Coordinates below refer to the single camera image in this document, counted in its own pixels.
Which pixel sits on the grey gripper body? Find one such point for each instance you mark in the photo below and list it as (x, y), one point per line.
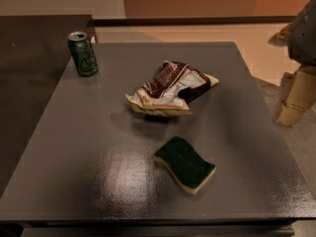
(303, 39)

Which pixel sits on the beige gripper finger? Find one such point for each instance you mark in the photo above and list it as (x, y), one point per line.
(297, 95)
(281, 37)

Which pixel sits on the green soda can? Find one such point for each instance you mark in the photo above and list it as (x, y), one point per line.
(82, 53)

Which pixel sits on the brown chip bag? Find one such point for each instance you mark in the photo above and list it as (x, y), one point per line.
(170, 90)

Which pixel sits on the green and yellow sponge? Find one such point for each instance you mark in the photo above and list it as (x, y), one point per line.
(184, 164)

